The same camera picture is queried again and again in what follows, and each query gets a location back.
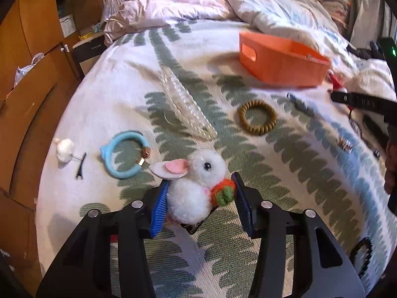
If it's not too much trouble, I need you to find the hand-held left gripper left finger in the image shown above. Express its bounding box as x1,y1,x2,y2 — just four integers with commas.
36,180,171,298

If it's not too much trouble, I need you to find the black coiled hair tie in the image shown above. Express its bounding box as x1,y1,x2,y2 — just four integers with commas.
350,237,373,278

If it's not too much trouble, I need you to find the pale pink quilt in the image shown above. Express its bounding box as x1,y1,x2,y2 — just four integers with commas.
104,0,239,47

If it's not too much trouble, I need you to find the olive spiral hair tie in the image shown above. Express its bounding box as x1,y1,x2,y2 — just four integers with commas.
237,99,277,136

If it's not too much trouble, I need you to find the wooden wardrobe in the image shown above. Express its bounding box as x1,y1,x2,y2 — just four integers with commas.
0,0,103,286

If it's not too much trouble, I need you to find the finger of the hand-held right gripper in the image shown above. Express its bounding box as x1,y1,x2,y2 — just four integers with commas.
330,90,397,112

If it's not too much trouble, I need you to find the crumpled plastic bag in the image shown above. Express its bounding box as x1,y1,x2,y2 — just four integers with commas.
14,53,45,87

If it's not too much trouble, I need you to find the dark nightstand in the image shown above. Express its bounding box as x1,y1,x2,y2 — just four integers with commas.
72,33,107,75

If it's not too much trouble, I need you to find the black cloth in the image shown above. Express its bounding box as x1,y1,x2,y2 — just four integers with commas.
346,42,380,59

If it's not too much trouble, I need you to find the person's right hand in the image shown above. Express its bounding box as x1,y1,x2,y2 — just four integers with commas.
384,141,397,194

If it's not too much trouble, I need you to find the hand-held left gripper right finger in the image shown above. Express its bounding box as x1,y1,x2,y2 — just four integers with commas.
231,171,366,298

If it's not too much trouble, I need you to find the white rabbit plush hair clip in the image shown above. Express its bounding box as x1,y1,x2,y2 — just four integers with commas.
149,148,238,235

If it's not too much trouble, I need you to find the white box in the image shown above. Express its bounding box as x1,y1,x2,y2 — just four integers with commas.
59,15,76,38

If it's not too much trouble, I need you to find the leaf patterned bed cover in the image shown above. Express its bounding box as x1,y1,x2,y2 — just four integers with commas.
37,19,397,298

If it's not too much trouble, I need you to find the white curtain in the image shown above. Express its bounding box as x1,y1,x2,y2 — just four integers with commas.
354,0,388,41

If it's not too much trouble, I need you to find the clear plastic bag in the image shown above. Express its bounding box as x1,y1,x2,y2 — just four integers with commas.
99,0,128,28

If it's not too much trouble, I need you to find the clear plastic claw clip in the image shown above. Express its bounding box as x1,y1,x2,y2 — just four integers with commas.
160,68,218,140

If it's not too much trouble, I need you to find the floral pillow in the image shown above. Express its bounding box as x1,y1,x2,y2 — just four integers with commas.
308,0,352,28

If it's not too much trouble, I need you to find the red white santa hair clip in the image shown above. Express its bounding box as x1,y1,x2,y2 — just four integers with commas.
327,71,349,95

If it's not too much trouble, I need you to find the pale patterned duvet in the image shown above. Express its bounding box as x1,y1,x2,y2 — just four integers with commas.
214,0,351,53

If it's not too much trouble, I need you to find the orange plastic basket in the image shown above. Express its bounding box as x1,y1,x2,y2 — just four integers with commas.
239,32,332,88

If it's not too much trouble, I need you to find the blue grey hair clip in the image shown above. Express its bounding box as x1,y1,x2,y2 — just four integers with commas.
286,92,316,117

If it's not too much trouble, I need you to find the small white plush hair clip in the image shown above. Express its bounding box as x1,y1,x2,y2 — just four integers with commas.
53,137,87,180

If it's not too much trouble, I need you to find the light blue bracelet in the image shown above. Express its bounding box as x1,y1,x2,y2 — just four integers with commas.
100,130,152,180

